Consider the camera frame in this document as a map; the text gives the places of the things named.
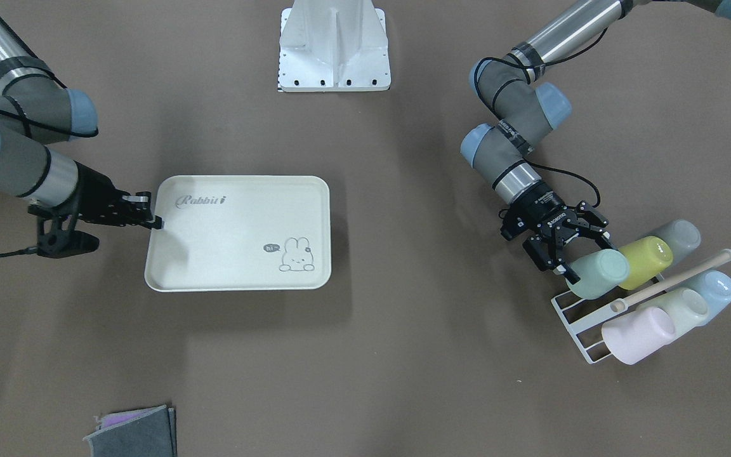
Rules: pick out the cream rabbit tray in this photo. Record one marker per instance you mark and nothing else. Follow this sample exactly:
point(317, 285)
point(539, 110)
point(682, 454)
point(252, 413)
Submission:
point(240, 232)

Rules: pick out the light blue cup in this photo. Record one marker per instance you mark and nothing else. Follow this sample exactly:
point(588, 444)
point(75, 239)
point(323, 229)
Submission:
point(715, 287)

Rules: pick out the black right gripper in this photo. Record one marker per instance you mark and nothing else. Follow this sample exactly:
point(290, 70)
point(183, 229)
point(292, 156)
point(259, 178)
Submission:
point(94, 195)

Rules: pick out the pink cup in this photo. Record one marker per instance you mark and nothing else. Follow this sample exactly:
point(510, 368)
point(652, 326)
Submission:
point(632, 337)

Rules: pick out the grey-blue cup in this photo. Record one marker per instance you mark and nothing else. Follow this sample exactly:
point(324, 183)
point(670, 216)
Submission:
point(681, 236)

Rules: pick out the grey folded cloth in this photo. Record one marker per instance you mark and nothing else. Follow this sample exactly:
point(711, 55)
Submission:
point(141, 432)

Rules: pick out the white wire cup rack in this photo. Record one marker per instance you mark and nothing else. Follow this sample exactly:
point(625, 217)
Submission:
point(583, 318)

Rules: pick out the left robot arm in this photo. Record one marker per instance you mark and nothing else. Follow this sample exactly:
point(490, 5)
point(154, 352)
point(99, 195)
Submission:
point(526, 111)

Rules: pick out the yellow cup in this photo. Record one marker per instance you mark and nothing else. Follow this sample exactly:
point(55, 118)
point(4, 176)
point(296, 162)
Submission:
point(647, 257)

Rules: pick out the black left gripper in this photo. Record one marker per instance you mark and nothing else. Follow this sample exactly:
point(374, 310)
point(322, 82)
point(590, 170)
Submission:
point(540, 206)

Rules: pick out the cream white cup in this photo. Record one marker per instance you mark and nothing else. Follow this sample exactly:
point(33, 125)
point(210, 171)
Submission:
point(685, 307)

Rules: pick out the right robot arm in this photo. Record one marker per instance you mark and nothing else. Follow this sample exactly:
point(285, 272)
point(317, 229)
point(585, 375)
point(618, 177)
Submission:
point(37, 111)

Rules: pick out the green cup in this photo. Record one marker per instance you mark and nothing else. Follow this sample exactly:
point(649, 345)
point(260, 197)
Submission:
point(599, 272)

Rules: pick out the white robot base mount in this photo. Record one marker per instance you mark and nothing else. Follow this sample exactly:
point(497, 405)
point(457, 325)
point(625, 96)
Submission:
point(333, 46)

